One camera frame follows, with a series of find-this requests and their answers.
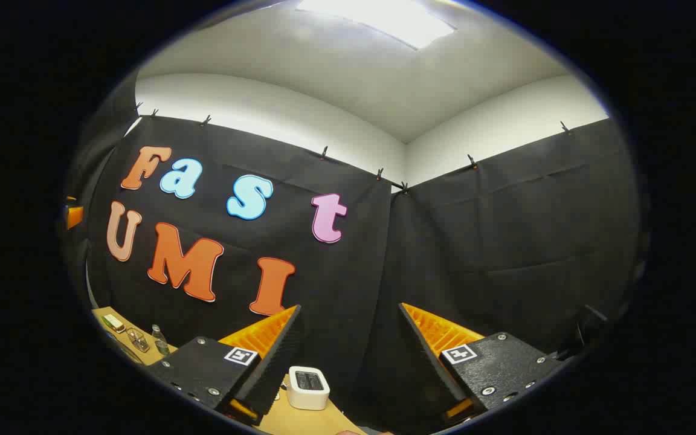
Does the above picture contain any ceiling light panel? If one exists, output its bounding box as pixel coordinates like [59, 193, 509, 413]
[297, 0, 456, 50]

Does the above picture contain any black office chair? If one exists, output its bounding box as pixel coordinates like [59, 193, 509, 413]
[556, 305, 608, 363]

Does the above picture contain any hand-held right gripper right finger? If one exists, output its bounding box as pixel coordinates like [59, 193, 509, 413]
[398, 302, 569, 428]

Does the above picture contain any steel pot with black handles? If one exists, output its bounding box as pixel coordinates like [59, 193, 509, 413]
[103, 329, 145, 365]

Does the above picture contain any white toaster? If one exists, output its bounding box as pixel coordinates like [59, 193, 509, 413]
[288, 366, 331, 411]

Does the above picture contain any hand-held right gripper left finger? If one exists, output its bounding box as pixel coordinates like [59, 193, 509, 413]
[144, 304, 303, 427]

